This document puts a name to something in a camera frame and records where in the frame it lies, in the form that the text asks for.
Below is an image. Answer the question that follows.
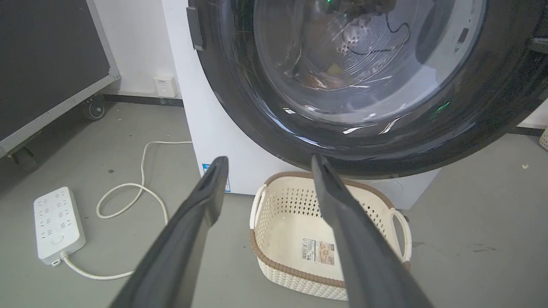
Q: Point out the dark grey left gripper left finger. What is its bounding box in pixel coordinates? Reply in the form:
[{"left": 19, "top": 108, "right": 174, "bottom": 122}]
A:
[{"left": 109, "top": 156, "right": 229, "bottom": 308}]

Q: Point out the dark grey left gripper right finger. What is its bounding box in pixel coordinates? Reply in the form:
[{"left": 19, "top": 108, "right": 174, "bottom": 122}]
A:
[{"left": 311, "top": 154, "right": 434, "bottom": 308}]

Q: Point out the round black washing machine door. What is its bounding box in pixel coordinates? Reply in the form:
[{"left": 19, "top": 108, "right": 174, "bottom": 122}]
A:
[{"left": 187, "top": 0, "right": 548, "bottom": 179}]

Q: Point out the white washing machine body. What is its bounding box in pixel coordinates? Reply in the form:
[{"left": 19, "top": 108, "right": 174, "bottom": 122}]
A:
[{"left": 161, "top": 0, "right": 441, "bottom": 210}]

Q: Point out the cream woven laundry basket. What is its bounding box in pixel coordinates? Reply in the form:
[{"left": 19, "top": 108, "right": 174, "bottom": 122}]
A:
[{"left": 249, "top": 172, "right": 413, "bottom": 301}]

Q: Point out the white power strip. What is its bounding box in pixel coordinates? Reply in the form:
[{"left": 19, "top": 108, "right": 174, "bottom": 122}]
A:
[{"left": 33, "top": 187, "right": 86, "bottom": 267}]

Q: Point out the grey caster wheel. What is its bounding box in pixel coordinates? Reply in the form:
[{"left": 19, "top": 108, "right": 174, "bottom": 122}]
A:
[{"left": 82, "top": 95, "right": 106, "bottom": 121}]

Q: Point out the dark caster wheel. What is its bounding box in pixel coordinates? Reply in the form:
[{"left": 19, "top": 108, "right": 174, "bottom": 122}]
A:
[{"left": 8, "top": 145, "right": 38, "bottom": 172}]

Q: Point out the white power cable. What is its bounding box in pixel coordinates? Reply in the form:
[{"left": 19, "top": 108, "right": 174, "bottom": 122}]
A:
[{"left": 61, "top": 141, "right": 193, "bottom": 281}]

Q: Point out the white wall socket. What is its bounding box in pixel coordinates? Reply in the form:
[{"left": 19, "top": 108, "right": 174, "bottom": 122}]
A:
[{"left": 153, "top": 75, "right": 178, "bottom": 98}]

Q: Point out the black panel with metal frame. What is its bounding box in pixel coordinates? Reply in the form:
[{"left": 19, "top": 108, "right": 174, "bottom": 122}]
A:
[{"left": 0, "top": 0, "right": 121, "bottom": 158}]

